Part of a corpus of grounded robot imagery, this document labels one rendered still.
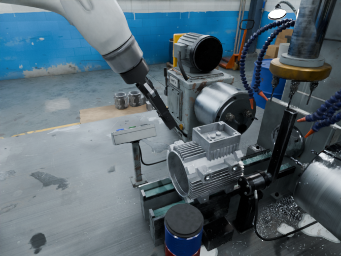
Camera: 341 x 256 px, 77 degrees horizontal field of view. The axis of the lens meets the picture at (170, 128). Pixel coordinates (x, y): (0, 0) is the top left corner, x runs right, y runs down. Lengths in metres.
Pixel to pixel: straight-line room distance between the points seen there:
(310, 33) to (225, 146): 0.41
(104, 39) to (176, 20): 6.20
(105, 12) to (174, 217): 0.41
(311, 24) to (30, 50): 5.79
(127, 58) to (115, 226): 0.60
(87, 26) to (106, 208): 0.68
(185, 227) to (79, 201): 0.71
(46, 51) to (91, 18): 5.60
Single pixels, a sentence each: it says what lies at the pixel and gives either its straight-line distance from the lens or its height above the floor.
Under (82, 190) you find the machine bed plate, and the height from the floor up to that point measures 0.80.
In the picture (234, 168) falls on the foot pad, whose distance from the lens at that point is 0.72.
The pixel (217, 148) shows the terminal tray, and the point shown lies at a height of 1.12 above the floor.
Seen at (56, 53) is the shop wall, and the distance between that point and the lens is 6.10.
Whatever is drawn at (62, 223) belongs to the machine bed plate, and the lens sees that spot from 0.96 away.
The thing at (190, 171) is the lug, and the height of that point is 1.08.
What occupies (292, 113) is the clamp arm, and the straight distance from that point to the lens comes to 0.67.
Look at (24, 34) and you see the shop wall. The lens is 6.09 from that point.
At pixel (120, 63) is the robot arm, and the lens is 0.54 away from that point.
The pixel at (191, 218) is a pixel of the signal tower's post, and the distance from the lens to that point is 0.36.
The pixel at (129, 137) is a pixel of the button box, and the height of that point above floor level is 1.05.
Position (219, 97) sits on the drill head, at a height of 1.14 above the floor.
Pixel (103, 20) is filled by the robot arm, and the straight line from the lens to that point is 0.51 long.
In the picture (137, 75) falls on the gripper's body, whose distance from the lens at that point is 0.56.
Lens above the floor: 1.50
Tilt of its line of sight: 30 degrees down
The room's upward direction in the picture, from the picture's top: straight up
